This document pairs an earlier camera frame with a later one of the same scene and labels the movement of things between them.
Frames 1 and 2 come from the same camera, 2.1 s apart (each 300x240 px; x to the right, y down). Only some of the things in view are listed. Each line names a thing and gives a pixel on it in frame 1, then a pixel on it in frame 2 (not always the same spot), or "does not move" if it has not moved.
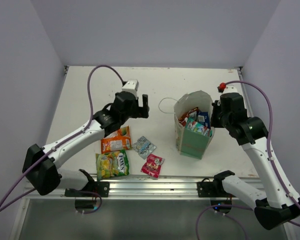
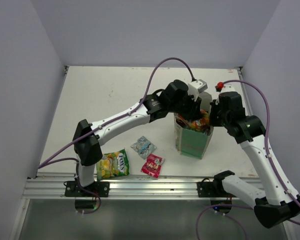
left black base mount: (91, 190) does not move
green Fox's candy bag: (111, 164) does not move
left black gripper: (141, 112) to (194, 111)
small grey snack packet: (143, 147) does not move
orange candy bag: (117, 140) to (201, 123)
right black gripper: (217, 106) does not move
